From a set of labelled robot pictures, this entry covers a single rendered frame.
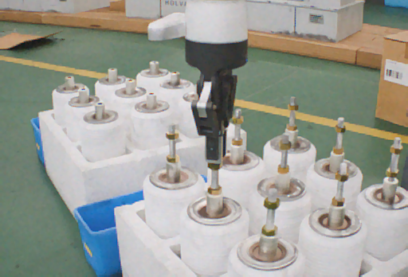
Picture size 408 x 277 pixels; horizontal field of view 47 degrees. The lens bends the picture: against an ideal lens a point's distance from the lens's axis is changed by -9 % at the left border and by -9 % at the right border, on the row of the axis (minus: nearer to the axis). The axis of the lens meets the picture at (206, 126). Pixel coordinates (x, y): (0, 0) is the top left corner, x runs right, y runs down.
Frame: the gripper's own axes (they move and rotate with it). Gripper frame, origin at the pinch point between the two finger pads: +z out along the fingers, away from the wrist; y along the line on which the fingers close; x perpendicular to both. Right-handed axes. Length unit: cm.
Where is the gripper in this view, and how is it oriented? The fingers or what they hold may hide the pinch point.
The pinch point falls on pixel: (216, 145)
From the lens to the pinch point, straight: 65.1
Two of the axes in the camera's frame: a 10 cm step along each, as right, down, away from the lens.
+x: -9.6, -1.0, 2.6
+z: 0.0, 9.3, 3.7
